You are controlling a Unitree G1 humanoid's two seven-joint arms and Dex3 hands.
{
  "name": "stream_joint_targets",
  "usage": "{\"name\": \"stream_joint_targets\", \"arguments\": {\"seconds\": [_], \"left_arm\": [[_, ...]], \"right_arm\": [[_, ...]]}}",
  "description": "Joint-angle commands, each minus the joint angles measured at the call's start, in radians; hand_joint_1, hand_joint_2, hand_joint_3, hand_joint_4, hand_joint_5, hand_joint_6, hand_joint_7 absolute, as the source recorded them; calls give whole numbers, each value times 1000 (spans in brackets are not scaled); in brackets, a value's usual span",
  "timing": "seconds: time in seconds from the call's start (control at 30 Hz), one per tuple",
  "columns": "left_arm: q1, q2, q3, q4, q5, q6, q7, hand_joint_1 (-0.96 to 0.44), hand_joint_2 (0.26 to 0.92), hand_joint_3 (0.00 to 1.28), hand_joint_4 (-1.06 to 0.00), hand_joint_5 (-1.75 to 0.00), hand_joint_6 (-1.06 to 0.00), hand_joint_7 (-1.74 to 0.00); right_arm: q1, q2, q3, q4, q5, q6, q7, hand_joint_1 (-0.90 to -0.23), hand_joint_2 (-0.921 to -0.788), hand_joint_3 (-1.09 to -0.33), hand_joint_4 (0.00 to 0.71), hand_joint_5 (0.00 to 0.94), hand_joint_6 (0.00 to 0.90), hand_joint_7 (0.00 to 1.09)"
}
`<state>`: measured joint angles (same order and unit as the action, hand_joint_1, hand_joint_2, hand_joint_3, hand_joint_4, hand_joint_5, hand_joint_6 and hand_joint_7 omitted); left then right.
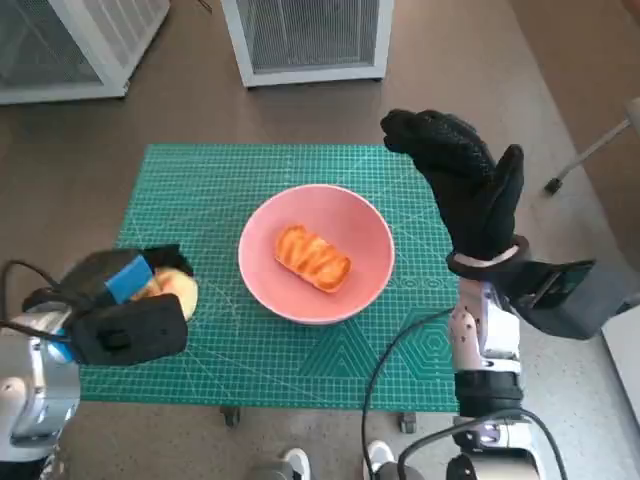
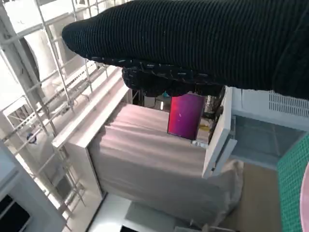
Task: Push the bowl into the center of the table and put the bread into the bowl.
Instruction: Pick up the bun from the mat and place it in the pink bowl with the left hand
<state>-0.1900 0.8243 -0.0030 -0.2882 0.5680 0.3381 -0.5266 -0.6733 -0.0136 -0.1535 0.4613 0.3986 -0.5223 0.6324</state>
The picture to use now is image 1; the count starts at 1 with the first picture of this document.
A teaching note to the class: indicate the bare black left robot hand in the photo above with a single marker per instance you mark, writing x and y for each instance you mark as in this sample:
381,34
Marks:
127,277

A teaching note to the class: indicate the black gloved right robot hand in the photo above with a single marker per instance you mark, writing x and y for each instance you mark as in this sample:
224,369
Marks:
470,195

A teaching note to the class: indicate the round toy bread bun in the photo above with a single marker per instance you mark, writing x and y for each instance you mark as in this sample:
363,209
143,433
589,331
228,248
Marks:
185,295

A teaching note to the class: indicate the pink bowl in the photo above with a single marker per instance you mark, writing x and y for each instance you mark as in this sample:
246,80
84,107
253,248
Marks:
360,240

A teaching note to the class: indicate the long twisted toy bread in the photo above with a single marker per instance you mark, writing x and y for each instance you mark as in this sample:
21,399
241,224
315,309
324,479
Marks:
312,260

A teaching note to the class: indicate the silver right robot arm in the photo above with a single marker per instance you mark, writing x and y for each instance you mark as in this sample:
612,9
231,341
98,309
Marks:
485,330

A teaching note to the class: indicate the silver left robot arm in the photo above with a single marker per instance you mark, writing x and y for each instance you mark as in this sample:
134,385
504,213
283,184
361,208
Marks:
35,380

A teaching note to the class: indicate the green cutting mat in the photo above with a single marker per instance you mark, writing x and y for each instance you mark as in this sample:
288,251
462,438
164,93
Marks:
250,360

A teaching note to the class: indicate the black table caster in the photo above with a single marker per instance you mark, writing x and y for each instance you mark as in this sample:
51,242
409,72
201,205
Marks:
407,424
230,417

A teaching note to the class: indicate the dark grey furniture foot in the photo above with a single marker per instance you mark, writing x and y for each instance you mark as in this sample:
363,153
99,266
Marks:
632,306

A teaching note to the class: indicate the white desk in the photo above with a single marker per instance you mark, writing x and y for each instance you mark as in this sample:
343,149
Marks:
625,370

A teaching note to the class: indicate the white cabinet with perforated side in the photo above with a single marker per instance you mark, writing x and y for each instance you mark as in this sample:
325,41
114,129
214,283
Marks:
100,40

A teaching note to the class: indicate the white shoe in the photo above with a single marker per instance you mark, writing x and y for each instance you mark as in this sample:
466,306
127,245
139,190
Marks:
379,460
296,465

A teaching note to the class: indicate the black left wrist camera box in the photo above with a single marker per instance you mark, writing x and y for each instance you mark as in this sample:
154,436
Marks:
130,330

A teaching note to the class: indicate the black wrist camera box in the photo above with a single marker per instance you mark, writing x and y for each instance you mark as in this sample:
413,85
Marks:
575,305
130,330

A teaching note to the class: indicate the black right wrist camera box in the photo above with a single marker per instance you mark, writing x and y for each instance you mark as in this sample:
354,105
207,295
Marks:
575,305

